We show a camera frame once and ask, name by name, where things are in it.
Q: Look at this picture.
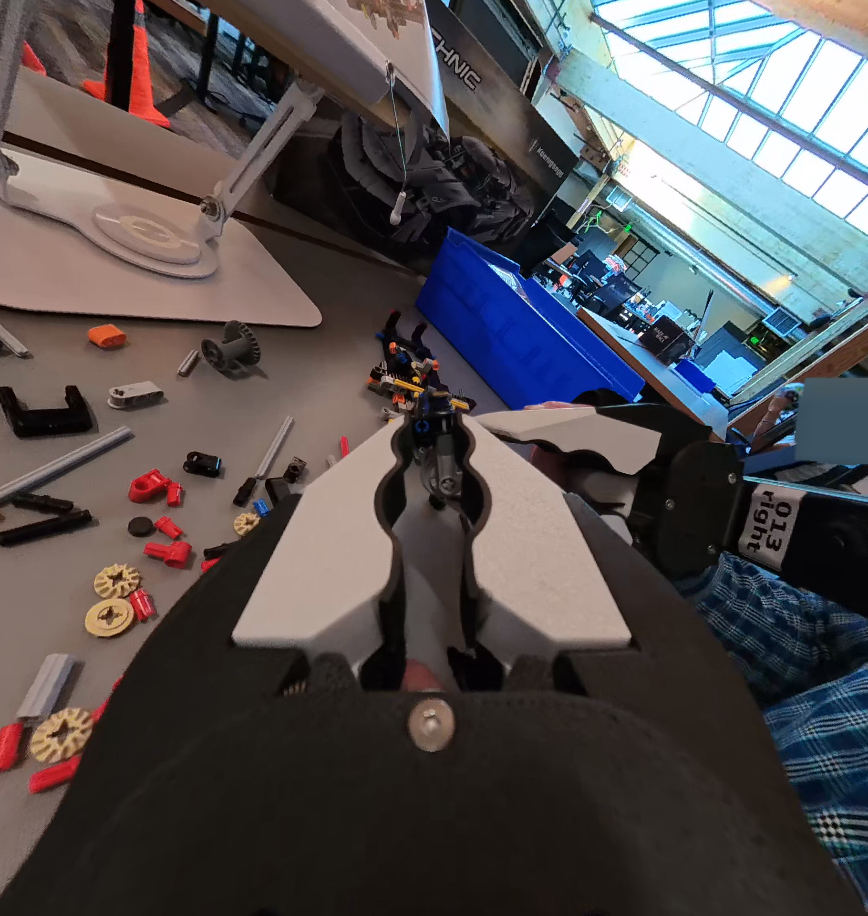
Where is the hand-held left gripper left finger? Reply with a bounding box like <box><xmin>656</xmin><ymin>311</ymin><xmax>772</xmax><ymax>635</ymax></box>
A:
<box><xmin>230</xmin><ymin>414</ymin><xmax>415</xmax><ymax>688</ymax></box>

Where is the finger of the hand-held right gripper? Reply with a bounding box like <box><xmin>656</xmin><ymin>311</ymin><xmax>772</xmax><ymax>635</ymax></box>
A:
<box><xmin>477</xmin><ymin>406</ymin><xmax>665</xmax><ymax>477</ymax></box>
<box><xmin>564</xmin><ymin>468</ymin><xmax>639</xmax><ymax>522</ymax></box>

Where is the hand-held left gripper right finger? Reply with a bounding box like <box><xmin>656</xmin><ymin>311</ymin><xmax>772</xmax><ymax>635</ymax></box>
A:
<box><xmin>452</xmin><ymin>414</ymin><xmax>634</xmax><ymax>688</ymax></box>

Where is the yellow black lego engine block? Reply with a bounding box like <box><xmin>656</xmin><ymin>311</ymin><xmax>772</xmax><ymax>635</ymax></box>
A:
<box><xmin>405</xmin><ymin>390</ymin><xmax>474</xmax><ymax>510</ymax></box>

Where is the lego car chassis assembly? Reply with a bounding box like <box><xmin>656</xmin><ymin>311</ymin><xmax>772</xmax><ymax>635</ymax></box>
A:
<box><xmin>366</xmin><ymin>310</ymin><xmax>442</xmax><ymax>423</ymax></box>

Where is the thin grey lego axle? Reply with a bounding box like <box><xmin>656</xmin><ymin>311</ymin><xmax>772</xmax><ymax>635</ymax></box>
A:
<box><xmin>254</xmin><ymin>415</ymin><xmax>296</xmax><ymax>482</ymax></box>

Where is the grey lego differential gear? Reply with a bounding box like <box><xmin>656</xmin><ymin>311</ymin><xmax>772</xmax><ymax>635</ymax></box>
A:
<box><xmin>200</xmin><ymin>320</ymin><xmax>263</xmax><ymax>378</ymax></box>

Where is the long grey lego axle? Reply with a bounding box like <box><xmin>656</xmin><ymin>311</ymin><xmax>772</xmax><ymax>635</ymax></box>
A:
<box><xmin>0</xmin><ymin>426</ymin><xmax>135</xmax><ymax>507</ymax></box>

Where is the black lego set box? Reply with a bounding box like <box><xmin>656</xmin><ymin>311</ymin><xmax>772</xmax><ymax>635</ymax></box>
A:
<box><xmin>266</xmin><ymin>0</ymin><xmax>581</xmax><ymax>273</ymax></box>

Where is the grey flat lego beam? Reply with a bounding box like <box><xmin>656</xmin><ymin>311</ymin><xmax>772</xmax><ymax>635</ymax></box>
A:
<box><xmin>15</xmin><ymin>653</ymin><xmax>76</xmax><ymax>721</ymax></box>

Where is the lego instruction booklet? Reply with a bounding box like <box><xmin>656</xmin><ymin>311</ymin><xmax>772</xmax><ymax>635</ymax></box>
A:
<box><xmin>262</xmin><ymin>0</ymin><xmax>451</xmax><ymax>138</ymax></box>

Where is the wood edged office desk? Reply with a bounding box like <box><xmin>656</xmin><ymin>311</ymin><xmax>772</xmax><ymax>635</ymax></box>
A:
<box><xmin>576</xmin><ymin>306</ymin><xmax>728</xmax><ymax>434</ymax></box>

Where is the small blue bin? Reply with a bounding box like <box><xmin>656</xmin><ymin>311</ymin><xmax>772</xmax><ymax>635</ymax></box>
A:
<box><xmin>673</xmin><ymin>358</ymin><xmax>716</xmax><ymax>396</ymax></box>

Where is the black cube box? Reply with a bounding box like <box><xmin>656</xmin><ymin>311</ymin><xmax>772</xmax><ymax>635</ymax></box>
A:
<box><xmin>638</xmin><ymin>315</ymin><xmax>694</xmax><ymax>364</ymax></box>

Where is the long blue parts bin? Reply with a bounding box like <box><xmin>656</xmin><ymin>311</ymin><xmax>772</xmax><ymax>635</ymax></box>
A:
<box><xmin>414</xmin><ymin>228</ymin><xmax>646</xmax><ymax>410</ymax></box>

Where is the person's plaid shirt torso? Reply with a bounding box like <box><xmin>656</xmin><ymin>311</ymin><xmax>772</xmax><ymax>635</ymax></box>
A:
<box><xmin>759</xmin><ymin>655</ymin><xmax>868</xmax><ymax>916</ymax></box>

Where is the white book stand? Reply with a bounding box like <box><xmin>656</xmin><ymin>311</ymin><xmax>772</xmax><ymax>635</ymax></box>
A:
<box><xmin>0</xmin><ymin>0</ymin><xmax>328</xmax><ymax>281</ymax></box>

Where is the orange traffic cone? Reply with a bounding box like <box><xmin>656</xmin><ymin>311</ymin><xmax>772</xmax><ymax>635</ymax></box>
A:
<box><xmin>82</xmin><ymin>0</ymin><xmax>172</xmax><ymax>130</ymax></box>
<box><xmin>0</xmin><ymin>14</ymin><xmax>49</xmax><ymax>77</ymax></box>

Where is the white tipped thin cord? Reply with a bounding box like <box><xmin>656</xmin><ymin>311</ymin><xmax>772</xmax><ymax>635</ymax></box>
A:
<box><xmin>385</xmin><ymin>61</ymin><xmax>411</xmax><ymax>227</ymax></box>

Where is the black lego bracket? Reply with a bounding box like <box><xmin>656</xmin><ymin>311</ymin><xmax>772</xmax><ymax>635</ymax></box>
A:
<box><xmin>0</xmin><ymin>384</ymin><xmax>93</xmax><ymax>439</ymax></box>

